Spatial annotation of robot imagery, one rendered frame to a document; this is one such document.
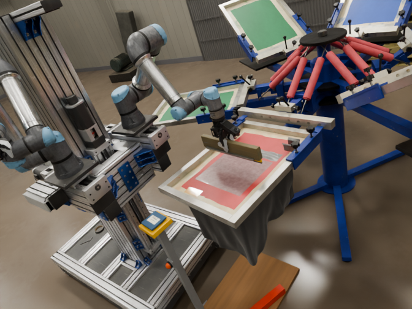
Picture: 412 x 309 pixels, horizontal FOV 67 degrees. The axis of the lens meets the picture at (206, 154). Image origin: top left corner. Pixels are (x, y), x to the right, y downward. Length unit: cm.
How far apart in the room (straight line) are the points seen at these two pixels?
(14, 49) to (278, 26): 226
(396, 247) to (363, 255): 22
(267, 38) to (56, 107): 199
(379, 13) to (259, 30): 100
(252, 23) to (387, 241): 219
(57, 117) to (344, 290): 203
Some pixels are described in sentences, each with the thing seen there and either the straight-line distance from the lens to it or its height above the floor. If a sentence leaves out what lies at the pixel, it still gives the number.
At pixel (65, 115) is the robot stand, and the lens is 194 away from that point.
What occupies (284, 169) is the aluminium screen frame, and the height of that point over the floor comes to 99.
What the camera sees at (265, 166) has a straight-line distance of 175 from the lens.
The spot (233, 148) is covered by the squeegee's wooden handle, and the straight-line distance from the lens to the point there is 167.
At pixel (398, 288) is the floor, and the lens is 240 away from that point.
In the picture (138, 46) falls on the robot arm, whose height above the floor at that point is 173.
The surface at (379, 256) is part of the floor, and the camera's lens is 252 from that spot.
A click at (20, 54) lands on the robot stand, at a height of 185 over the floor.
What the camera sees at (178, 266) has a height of 61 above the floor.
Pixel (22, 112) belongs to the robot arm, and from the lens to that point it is 151.
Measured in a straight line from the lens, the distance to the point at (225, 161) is 188.
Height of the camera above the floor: 198
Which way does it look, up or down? 31 degrees down
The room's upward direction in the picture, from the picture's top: 19 degrees counter-clockwise
